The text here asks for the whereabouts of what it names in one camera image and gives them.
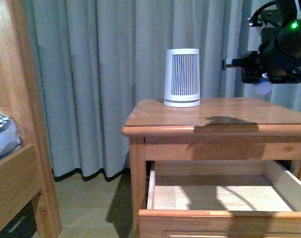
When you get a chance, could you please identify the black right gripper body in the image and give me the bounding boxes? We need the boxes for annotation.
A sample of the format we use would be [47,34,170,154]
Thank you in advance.
[222,51,301,84]

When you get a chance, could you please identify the wooden drawer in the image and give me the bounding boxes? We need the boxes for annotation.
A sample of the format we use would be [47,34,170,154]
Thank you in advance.
[139,161,301,238]

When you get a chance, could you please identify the white ribbed table lamp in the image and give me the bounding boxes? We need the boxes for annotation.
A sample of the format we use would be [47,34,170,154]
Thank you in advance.
[163,49,200,108]

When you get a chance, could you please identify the wooden nightstand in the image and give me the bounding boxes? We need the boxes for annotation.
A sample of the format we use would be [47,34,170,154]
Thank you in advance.
[122,98,301,238]

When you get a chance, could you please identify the grey pleated curtain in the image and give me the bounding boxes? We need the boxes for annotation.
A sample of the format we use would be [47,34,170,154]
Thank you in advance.
[22,0,301,178]

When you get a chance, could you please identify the checkered bedding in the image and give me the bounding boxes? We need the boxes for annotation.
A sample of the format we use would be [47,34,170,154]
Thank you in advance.
[0,113,21,159]

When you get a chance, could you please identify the wooden bed frame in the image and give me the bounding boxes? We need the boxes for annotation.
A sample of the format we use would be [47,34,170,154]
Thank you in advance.
[0,0,61,238]

